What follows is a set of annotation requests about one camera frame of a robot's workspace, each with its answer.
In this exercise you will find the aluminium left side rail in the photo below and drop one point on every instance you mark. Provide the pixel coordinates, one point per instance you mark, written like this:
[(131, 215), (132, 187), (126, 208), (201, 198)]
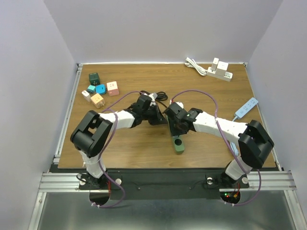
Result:
[(61, 140)]

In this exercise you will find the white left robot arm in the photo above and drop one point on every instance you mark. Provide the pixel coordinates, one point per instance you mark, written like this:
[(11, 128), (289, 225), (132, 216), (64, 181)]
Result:
[(90, 136)]

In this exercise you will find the pink cube adapter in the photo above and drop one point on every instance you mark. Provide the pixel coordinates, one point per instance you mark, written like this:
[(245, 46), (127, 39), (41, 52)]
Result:
[(112, 88)]

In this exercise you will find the orange cube adapter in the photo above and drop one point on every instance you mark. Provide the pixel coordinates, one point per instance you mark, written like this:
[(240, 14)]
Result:
[(97, 100)]

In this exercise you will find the white power strip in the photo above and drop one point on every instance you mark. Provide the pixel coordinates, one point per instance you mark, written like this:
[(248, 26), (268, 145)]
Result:
[(227, 76)]

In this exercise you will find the dark green charger plug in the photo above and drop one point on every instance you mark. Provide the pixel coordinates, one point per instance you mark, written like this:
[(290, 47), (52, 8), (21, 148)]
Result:
[(94, 79)]

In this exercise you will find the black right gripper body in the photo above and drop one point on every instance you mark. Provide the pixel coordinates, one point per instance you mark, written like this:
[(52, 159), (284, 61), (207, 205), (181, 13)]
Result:
[(176, 129)]

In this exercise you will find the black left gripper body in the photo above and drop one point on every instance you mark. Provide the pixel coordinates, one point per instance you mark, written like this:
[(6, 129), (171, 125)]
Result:
[(151, 115)]

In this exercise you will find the dark green power strip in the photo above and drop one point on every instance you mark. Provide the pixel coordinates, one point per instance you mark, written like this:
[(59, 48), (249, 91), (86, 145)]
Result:
[(176, 137)]

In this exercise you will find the blue square adapter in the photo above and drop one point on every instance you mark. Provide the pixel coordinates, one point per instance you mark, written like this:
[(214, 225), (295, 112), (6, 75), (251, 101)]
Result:
[(100, 89)]

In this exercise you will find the aluminium front rail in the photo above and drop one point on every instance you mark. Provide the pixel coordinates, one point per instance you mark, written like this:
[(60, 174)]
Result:
[(265, 181)]

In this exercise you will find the teal usb charger plug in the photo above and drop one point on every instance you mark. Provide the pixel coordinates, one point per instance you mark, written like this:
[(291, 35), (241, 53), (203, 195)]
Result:
[(91, 89)]

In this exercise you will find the aluminium rail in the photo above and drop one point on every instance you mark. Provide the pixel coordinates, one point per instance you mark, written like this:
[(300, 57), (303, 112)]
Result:
[(61, 140), (265, 181)]

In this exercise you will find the light blue power strip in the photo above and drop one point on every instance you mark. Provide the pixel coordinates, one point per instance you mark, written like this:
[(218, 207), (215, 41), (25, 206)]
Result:
[(240, 113)]

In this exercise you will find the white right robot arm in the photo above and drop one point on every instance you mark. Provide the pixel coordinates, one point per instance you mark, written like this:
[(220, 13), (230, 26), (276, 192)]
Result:
[(252, 139)]

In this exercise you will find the white square adapter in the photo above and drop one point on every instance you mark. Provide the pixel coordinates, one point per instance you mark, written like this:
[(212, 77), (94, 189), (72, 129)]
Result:
[(86, 95)]

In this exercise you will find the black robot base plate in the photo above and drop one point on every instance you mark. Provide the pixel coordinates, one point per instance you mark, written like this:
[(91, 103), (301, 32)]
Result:
[(150, 184)]

